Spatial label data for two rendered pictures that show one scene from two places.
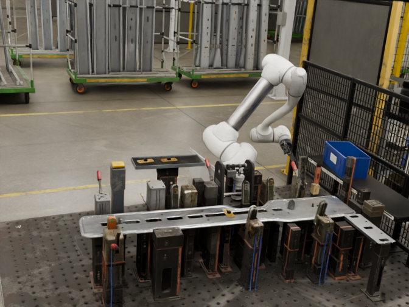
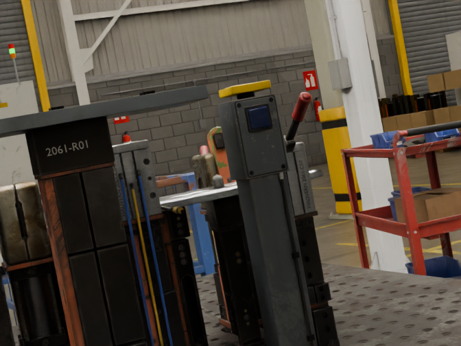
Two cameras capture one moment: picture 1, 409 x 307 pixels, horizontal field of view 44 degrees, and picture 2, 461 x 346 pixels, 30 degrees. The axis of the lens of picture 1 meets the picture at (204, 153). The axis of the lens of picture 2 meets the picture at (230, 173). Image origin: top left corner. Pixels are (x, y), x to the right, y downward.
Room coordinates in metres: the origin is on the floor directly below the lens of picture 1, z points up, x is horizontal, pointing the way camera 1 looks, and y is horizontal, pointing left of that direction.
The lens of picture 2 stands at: (3.60, 0.42, 1.10)
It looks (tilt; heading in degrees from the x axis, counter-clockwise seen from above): 3 degrees down; 181
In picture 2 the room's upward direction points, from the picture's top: 11 degrees counter-clockwise
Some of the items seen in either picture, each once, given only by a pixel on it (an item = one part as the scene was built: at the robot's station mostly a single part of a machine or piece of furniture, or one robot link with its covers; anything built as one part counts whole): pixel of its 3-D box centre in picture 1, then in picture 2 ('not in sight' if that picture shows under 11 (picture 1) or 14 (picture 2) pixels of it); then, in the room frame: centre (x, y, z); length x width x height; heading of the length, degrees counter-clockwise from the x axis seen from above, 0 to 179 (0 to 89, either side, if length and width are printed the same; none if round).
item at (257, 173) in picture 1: (251, 207); not in sight; (2.50, -0.28, 0.91); 0.07 x 0.05 x 0.42; 20
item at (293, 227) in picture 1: (290, 253); not in sight; (2.15, -0.45, 0.84); 0.11 x 0.08 x 0.29; 20
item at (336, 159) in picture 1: (345, 159); not in sight; (2.89, -0.86, 1.10); 0.30 x 0.17 x 0.13; 10
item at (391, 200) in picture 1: (361, 183); not in sight; (2.71, -0.92, 1.01); 0.90 x 0.22 x 0.03; 20
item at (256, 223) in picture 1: (251, 253); not in sight; (2.07, -0.26, 0.87); 0.12 x 0.09 x 0.35; 20
